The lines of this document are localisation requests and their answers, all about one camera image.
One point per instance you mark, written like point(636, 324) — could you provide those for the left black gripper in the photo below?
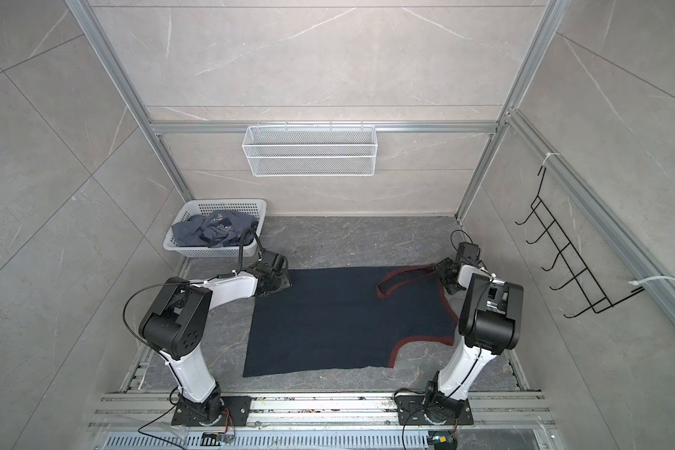
point(286, 278)

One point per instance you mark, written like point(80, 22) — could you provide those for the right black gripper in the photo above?
point(442, 267)

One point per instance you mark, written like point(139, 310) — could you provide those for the white plastic laundry basket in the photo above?
point(256, 208)

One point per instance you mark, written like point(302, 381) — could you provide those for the navy tank top red trim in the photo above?
point(347, 318)

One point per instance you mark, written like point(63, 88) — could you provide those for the grey blue tank top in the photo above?
point(220, 229)

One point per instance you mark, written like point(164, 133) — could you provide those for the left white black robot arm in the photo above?
point(174, 328)

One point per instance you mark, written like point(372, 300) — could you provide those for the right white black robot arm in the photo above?
point(489, 324)

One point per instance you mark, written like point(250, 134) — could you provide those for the white zip tie upper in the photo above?
point(548, 156)

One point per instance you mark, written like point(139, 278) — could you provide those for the white zip tie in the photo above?
point(548, 156)
point(645, 280)

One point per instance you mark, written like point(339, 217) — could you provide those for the small circuit board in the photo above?
point(216, 439)

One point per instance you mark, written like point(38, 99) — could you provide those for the white zip tie lower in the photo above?
point(645, 280)

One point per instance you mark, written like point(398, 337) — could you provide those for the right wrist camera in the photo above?
point(468, 254)

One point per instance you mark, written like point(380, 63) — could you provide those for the black wire hook rack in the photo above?
point(568, 255)

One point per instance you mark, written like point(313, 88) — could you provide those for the white wire mesh wall basket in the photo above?
point(305, 151)

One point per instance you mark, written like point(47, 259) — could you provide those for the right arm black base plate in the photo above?
point(413, 410)

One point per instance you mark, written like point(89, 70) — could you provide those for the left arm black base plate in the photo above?
point(213, 413)

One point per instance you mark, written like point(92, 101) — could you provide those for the aluminium frame profiles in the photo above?
point(633, 254)

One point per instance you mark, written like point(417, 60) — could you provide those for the aluminium mounting rail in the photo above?
point(377, 410)

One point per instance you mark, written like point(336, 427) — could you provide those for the white slotted cable duct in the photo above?
point(254, 439)

